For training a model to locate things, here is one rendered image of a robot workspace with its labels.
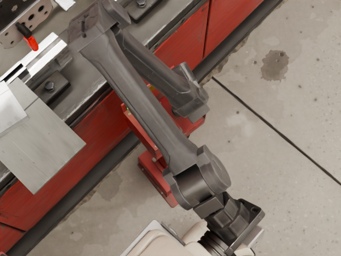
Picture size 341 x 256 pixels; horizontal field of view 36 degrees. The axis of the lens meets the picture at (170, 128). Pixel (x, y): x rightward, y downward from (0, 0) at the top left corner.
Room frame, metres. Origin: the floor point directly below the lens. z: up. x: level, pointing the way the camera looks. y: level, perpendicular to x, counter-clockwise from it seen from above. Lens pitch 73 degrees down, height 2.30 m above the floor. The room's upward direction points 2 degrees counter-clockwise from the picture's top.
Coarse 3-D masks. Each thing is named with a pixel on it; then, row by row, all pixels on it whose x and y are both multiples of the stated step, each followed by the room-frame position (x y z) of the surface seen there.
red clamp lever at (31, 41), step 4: (16, 24) 0.56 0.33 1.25; (20, 24) 0.56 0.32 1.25; (20, 28) 0.55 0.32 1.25; (24, 28) 0.55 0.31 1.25; (20, 32) 0.55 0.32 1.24; (24, 32) 0.54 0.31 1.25; (28, 32) 0.54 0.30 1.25; (24, 36) 0.54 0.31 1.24; (28, 36) 0.54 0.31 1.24; (28, 40) 0.54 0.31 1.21; (32, 40) 0.54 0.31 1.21; (28, 44) 0.54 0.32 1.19; (32, 44) 0.54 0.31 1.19; (36, 44) 0.55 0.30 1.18; (32, 48) 0.54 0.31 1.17; (36, 48) 0.54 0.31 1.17
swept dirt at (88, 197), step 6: (246, 42) 1.10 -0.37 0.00; (234, 48) 1.07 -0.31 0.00; (228, 54) 1.04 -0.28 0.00; (222, 60) 1.01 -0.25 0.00; (222, 66) 0.98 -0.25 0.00; (210, 72) 0.95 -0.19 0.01; (216, 72) 0.95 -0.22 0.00; (204, 78) 0.92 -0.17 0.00; (210, 78) 0.92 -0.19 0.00; (138, 144) 0.62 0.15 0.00; (132, 150) 0.59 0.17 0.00; (126, 156) 0.56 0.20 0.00; (120, 162) 0.54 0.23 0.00; (114, 168) 0.51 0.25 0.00; (108, 174) 0.48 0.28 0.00; (102, 180) 0.46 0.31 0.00; (96, 186) 0.43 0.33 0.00; (90, 192) 0.41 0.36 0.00; (84, 198) 0.38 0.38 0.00; (90, 198) 0.38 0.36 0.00; (78, 204) 0.36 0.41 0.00; (72, 210) 0.33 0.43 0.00; (66, 216) 0.30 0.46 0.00; (60, 222) 0.28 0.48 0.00; (54, 228) 0.26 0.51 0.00
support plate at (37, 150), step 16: (16, 80) 0.53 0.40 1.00; (16, 96) 0.49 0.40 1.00; (32, 96) 0.49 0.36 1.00; (32, 112) 0.44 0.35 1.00; (48, 112) 0.44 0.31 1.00; (16, 128) 0.40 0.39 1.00; (32, 128) 0.40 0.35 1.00; (48, 128) 0.40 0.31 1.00; (64, 128) 0.40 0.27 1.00; (0, 144) 0.36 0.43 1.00; (16, 144) 0.36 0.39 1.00; (32, 144) 0.36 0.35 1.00; (48, 144) 0.35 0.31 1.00; (64, 144) 0.35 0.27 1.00; (80, 144) 0.35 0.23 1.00; (0, 160) 0.32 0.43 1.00; (16, 160) 0.32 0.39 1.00; (32, 160) 0.32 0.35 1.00; (48, 160) 0.31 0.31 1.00; (64, 160) 0.31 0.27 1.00; (16, 176) 0.27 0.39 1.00; (32, 176) 0.27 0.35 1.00; (48, 176) 0.27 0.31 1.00; (32, 192) 0.23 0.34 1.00
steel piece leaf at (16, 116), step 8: (0, 96) 0.49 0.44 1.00; (8, 96) 0.49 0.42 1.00; (0, 104) 0.47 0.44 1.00; (8, 104) 0.46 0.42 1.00; (16, 104) 0.46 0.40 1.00; (0, 112) 0.44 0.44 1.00; (8, 112) 0.44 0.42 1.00; (16, 112) 0.44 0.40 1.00; (24, 112) 0.44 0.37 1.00; (0, 120) 0.42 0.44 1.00; (8, 120) 0.42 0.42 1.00; (16, 120) 0.42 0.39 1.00; (24, 120) 0.42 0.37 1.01; (0, 128) 0.40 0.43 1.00; (8, 128) 0.39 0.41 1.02; (0, 136) 0.38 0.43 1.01
